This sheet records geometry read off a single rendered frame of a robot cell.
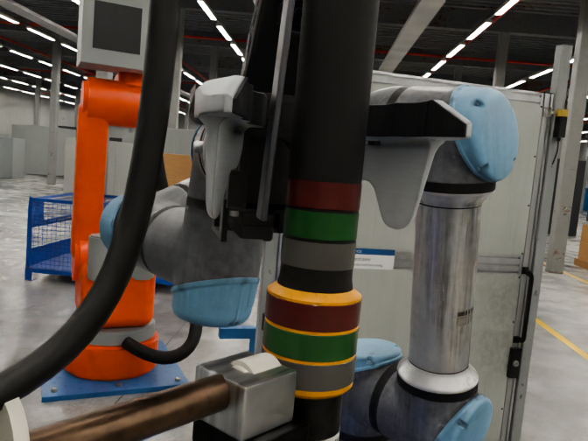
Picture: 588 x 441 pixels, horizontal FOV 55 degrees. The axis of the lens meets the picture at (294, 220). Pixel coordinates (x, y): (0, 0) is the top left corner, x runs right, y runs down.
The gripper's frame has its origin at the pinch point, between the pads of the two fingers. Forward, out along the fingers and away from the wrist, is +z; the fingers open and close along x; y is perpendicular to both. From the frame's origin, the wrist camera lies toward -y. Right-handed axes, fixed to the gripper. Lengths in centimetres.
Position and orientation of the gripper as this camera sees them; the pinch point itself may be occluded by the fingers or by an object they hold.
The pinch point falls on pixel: (349, 99)
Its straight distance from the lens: 22.5
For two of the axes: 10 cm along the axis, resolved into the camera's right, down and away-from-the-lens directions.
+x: -9.7, -0.6, -2.5
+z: 2.4, 1.2, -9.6
